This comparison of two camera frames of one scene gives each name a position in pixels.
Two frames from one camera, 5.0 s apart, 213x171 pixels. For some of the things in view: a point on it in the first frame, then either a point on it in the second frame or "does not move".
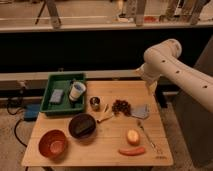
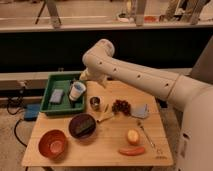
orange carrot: (132, 151) does not move
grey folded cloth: (141, 112) does not move
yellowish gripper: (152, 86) → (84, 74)
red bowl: (52, 144) does not move
